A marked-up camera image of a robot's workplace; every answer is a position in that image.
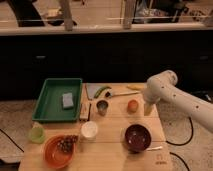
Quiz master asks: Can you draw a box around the orange apple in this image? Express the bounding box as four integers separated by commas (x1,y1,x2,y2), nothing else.
127,100,139,113

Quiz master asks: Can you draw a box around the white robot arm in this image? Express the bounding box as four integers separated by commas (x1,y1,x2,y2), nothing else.
143,70,213,130

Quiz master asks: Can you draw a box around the small metal cup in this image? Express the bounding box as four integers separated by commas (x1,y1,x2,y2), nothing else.
96,100,109,116

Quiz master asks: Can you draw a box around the white paper cup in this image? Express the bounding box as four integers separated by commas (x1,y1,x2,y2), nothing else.
81,121,98,140

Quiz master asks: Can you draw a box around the light green plastic cup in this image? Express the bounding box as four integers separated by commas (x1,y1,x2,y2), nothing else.
28,123,45,144

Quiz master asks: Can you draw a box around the yellow banana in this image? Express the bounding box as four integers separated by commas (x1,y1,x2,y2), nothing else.
127,85,144,91

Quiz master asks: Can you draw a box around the dark brown bowl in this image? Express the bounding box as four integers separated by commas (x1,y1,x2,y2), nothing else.
124,124,152,153

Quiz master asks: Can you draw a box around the green cucumber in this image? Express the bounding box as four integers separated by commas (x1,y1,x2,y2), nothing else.
94,86,111,99

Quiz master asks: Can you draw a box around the grey cutting board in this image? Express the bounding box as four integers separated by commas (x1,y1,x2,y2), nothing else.
86,83,103,100

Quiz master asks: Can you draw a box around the wooden block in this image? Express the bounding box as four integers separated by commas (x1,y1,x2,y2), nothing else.
79,102,91,121

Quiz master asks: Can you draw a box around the grey blue sponge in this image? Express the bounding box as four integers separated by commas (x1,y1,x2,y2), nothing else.
62,93,74,109

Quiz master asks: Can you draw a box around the green plastic tray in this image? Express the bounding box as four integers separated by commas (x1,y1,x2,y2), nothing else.
32,78,82,123

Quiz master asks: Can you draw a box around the dark grape bunch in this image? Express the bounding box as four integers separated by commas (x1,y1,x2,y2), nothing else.
57,135,78,153

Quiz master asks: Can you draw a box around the orange plastic bowl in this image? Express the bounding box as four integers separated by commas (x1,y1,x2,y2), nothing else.
43,135,75,169

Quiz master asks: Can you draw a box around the wooden handled spoon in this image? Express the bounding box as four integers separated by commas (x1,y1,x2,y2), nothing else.
105,91,140,98

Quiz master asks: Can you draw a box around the black cable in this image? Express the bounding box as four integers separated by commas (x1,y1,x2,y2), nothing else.
165,116,196,171

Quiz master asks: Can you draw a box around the wooden window post right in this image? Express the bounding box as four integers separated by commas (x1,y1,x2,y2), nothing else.
123,0,136,29

